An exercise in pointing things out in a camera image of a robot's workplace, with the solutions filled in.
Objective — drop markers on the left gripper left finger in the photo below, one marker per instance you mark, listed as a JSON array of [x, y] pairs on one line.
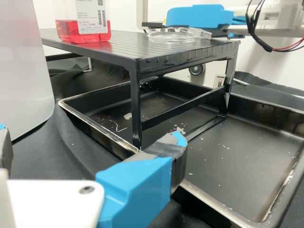
[[5, 147]]

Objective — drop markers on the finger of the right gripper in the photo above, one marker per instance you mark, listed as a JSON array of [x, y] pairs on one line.
[[194, 16], [237, 21]]

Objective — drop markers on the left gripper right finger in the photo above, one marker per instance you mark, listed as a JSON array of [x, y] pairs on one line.
[[137, 187]]

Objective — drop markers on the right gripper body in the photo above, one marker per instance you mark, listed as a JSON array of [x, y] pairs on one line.
[[280, 21]]

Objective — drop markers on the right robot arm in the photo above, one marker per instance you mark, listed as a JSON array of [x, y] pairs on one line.
[[266, 46]]

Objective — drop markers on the petri dish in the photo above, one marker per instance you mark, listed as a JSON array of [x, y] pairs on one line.
[[171, 35]]

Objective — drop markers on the white cabinet on casters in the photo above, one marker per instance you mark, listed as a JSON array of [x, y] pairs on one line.
[[209, 79]]

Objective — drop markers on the clear flask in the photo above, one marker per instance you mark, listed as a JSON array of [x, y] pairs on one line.
[[21, 71]]

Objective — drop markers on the black platform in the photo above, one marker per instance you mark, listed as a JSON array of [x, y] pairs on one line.
[[114, 47]]

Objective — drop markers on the black tray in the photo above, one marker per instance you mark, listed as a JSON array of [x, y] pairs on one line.
[[237, 166]]

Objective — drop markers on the red liquid bottle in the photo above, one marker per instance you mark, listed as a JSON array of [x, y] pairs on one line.
[[80, 31]]

